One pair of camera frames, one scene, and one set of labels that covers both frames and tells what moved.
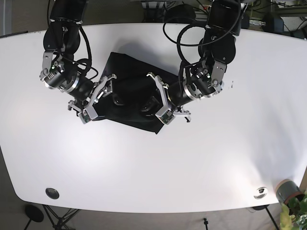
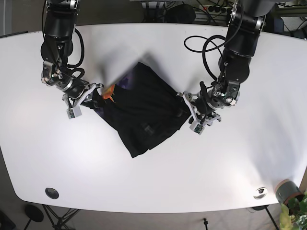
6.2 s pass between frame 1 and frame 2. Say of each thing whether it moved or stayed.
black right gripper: moved
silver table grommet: stayed
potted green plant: stayed
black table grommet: stayed
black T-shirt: moved
